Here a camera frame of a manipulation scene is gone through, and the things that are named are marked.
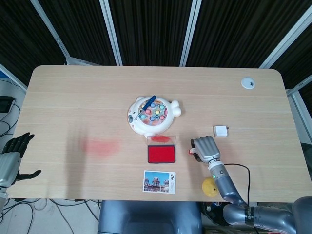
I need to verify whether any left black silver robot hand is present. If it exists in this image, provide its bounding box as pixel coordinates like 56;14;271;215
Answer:
0;132;42;188

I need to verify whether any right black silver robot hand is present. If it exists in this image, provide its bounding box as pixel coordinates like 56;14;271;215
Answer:
189;136;221;164

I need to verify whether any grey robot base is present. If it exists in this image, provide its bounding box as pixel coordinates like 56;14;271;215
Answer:
97;200;203;234

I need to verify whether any white power adapter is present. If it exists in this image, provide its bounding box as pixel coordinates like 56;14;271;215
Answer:
213;125;231;138

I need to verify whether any yellow toy fruit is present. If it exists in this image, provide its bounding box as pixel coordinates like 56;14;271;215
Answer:
202;177;219;197

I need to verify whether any red ink pad black case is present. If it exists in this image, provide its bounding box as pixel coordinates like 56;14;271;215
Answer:
147;144;176;164

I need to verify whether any clear ink pad lid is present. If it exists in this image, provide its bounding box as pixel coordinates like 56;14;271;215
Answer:
146;134;177;147

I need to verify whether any palace photo postcard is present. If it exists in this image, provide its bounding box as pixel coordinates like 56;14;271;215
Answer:
142;170;177;195

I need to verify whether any black box device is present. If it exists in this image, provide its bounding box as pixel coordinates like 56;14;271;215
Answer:
0;96;16;114

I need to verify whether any black trash bin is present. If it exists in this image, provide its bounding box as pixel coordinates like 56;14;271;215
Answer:
201;201;227;226

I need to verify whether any white fish-shaped fishing toy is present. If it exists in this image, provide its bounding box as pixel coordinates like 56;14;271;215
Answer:
127;96;183;136

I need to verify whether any blue toy hammer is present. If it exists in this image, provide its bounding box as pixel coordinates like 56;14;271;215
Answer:
134;95;157;122

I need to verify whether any black floor cable tangle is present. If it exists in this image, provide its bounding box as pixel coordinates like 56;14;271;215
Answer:
0;197;101;234

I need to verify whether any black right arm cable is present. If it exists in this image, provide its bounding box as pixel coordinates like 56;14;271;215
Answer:
223;163;252;207

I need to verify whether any white table cable grommet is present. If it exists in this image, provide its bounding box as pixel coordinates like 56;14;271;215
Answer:
241;77;257;90

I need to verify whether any white aluminium partition post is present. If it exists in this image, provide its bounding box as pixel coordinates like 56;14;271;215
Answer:
179;0;207;67
29;0;72;65
286;73;312;137
99;0;123;66
258;11;312;69

